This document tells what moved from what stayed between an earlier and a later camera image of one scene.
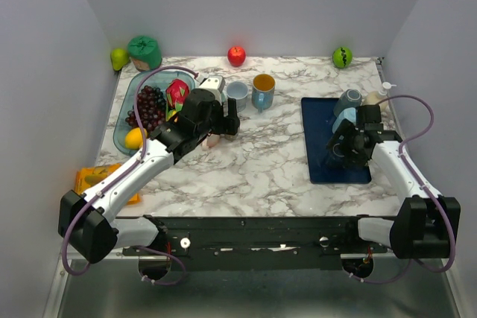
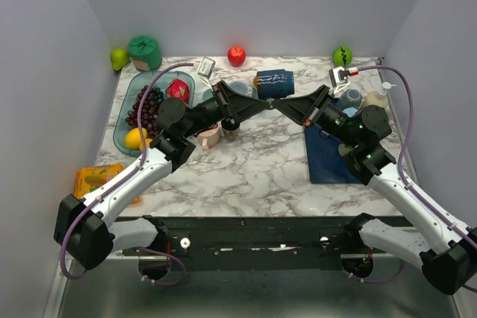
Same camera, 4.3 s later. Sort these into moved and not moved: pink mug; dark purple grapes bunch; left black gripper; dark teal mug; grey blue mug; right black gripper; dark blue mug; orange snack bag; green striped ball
Moved: dark blue mug; left black gripper; right black gripper
Not moved: pink mug; orange snack bag; dark purple grapes bunch; green striped ball; dark teal mug; grey blue mug
